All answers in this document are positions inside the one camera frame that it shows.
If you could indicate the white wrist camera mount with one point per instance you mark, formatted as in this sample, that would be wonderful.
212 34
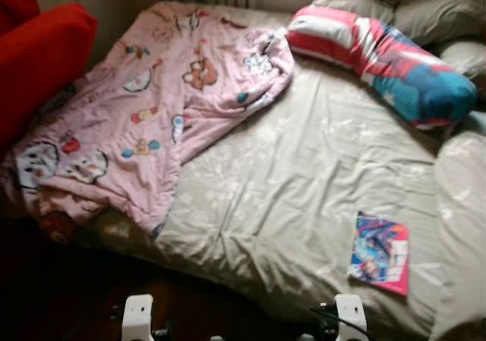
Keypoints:
351 311
138 314

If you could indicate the large beige floral pillow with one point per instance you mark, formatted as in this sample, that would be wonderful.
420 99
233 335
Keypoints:
459 227

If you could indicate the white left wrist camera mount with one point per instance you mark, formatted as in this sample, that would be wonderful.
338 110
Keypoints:
138 314

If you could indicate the red cushion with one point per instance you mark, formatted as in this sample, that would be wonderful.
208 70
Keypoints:
45 60

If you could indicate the small white printed cloth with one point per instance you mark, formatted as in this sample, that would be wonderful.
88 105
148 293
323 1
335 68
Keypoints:
474 122

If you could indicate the colourful comic book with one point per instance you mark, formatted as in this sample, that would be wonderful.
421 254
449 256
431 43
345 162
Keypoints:
376 254

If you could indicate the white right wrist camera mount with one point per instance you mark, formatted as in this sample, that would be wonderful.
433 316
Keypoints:
351 311

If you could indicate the beige floral bed sheet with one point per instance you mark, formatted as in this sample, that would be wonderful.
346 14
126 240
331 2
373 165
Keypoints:
304 174

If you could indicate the red blue striped pillow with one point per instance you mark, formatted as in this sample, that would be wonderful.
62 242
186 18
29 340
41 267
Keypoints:
395 67

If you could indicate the pink cartoon print blanket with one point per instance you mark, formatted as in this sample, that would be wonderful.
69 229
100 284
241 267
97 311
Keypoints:
152 105

